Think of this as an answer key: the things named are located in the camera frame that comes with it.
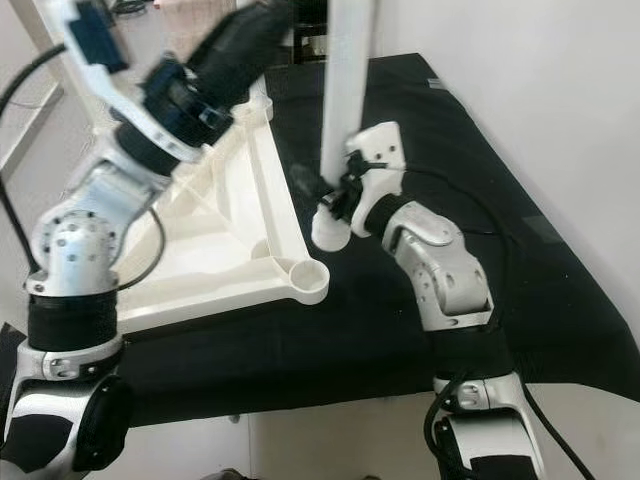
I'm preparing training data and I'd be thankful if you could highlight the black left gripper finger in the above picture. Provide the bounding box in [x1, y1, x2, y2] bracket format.
[210, 0, 296, 106]
[185, 0, 266, 71]

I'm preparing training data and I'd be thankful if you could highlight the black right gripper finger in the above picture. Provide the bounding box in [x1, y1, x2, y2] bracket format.
[290, 163, 333, 201]

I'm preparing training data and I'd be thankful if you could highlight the white plastic table top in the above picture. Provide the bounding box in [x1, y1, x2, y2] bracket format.
[50, 95, 333, 336]

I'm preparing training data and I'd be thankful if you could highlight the black round stool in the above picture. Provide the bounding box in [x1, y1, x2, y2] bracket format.
[290, 15, 326, 63]

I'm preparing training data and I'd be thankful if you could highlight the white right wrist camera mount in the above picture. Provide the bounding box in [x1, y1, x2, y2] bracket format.
[345, 122, 407, 236]

